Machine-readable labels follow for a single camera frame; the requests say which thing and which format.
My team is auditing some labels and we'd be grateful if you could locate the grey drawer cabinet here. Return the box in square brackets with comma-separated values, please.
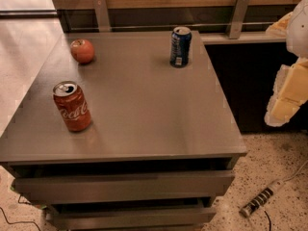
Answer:
[0, 32, 246, 231]

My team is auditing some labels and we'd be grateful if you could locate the lower grey drawer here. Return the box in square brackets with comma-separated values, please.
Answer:
[47, 208, 216, 230]

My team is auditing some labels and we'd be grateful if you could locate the grey drawer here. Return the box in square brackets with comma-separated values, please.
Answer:
[13, 170, 234, 204]
[47, 208, 216, 230]

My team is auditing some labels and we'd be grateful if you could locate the blue pepsi can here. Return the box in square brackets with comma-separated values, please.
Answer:
[169, 26, 192, 67]

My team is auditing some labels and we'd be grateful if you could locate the black floor cable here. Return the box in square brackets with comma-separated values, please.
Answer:
[0, 194, 42, 231]

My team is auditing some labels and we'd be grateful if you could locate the white power strip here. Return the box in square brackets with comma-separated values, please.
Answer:
[240, 180, 285, 218]

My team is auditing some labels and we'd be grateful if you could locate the upper grey drawer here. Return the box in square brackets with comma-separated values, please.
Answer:
[13, 170, 234, 204]

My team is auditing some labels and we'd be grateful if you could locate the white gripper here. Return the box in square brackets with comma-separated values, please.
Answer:
[265, 0, 308, 127]

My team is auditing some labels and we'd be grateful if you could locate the metal horizontal rail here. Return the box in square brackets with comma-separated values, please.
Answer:
[68, 22, 273, 32]

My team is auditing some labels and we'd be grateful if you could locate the left metal rail bracket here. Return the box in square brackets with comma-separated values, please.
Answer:
[92, 0, 112, 32]

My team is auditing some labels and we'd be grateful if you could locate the metal rail bracket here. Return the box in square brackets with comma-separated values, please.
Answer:
[226, 0, 250, 39]
[92, 0, 112, 32]

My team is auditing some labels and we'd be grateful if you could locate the red apple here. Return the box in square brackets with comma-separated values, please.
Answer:
[70, 38, 94, 64]

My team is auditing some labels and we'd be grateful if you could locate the red coca-cola can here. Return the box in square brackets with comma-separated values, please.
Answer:
[53, 81, 91, 132]

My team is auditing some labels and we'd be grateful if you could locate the right metal rail bracket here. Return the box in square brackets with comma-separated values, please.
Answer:
[226, 0, 250, 39]

